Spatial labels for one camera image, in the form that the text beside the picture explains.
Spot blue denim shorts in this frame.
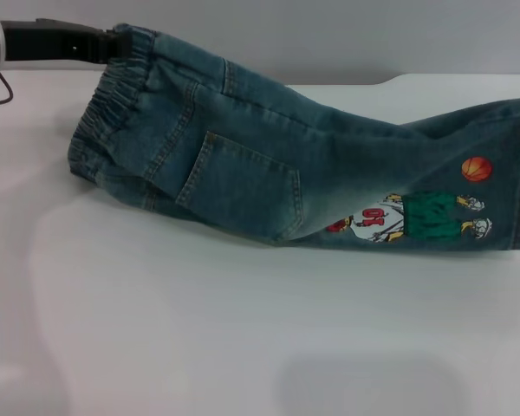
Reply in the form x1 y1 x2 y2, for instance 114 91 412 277
67 23 520 252

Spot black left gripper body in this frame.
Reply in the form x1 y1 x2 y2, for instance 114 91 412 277
3 17 112 65

